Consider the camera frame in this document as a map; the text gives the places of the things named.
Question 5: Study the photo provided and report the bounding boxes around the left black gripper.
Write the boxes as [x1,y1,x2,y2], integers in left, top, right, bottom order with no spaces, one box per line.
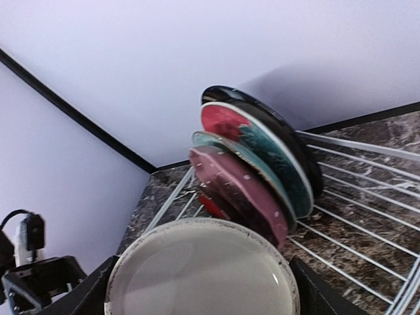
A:
[1,256,86,312]

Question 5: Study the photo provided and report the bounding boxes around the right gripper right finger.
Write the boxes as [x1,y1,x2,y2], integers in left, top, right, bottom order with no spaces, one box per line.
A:
[289,257,367,315]

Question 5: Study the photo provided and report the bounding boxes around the red floral plate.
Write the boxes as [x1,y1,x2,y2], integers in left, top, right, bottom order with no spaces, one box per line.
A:
[198,194,230,221]

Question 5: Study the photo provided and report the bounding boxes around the black plate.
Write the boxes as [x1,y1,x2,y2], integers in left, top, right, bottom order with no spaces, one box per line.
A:
[201,85,324,198]

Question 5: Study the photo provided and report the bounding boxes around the black left frame post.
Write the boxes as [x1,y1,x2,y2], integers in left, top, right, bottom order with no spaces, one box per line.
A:
[1,49,158,174]

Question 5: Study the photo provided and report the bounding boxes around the light teal plate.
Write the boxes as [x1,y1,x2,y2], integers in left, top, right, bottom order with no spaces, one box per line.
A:
[192,131,297,233]

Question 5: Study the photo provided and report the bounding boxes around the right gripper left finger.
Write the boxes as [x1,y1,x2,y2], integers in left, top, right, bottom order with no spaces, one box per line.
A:
[35,255,118,315]

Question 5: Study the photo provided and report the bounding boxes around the pink dotted scalloped plate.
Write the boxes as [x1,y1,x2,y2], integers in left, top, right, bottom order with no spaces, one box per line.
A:
[189,146,289,249]

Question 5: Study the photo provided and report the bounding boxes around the white patterned mug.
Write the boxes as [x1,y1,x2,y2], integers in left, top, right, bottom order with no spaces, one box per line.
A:
[104,218,301,314]

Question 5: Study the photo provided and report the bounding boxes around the red and teal plate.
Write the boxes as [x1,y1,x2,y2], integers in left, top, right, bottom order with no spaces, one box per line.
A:
[201,102,314,218]

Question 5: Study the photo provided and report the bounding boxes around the white wire dish rack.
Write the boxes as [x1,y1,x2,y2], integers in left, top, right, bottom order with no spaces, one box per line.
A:
[144,129,420,315]

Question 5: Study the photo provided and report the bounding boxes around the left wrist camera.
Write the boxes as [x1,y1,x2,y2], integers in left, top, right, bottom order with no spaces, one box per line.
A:
[1,209,45,266]

